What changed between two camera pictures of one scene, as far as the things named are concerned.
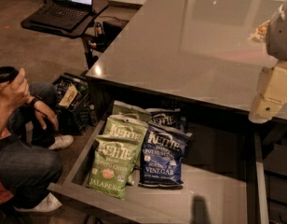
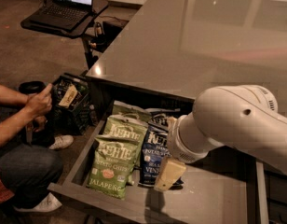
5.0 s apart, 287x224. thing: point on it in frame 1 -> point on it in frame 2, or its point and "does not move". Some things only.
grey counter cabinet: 191,49 does not move
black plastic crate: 74,112 does not move
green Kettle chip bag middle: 128,126 does not move
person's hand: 16,92 -> 38,104
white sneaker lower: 51,203 does not move
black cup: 5,74 -> 32,87
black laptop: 69,7 does not move
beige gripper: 280,36 -> 178,141
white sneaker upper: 61,141 does not move
